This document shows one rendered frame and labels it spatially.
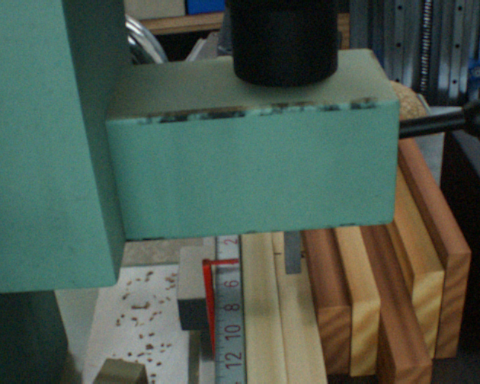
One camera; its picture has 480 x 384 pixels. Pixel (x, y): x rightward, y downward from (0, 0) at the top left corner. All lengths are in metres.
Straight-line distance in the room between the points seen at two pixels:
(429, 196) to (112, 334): 0.31
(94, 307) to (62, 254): 0.32
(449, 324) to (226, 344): 0.13
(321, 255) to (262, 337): 0.07
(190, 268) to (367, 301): 0.24
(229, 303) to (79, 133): 0.14
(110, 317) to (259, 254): 0.23
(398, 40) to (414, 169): 0.68
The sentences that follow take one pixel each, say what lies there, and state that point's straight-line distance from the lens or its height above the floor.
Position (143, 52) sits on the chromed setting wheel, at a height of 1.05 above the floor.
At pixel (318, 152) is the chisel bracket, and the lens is 0.33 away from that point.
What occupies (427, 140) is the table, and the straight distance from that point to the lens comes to 0.66.
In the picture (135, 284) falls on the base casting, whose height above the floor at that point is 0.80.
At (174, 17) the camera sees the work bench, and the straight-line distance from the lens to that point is 3.25.
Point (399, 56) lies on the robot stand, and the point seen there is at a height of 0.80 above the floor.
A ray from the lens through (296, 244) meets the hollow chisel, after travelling 0.39.
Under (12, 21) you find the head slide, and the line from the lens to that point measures 0.27.
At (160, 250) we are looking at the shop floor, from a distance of 2.07.
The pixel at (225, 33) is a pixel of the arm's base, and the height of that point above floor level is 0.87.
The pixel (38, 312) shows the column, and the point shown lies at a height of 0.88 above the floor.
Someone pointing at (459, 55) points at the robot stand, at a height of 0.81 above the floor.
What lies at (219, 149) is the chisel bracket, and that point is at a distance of 0.32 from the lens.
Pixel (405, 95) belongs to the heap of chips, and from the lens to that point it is 0.68.
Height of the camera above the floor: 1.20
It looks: 32 degrees down
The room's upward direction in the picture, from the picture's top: 5 degrees counter-clockwise
